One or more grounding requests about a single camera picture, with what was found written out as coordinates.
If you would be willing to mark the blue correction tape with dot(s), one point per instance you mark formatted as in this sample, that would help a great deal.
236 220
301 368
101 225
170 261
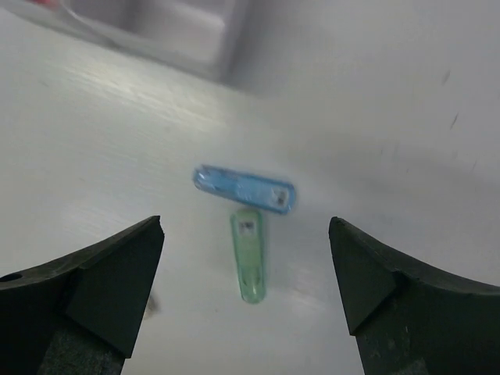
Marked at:
265 193

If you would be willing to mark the green correction tape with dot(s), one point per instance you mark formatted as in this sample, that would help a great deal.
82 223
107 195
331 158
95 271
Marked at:
248 242

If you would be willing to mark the right white divided container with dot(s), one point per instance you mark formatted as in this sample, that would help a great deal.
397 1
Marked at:
198 37

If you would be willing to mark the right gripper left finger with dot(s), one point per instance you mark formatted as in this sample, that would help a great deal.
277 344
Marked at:
81 313

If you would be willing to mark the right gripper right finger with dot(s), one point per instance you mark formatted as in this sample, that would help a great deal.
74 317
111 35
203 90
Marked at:
409 317

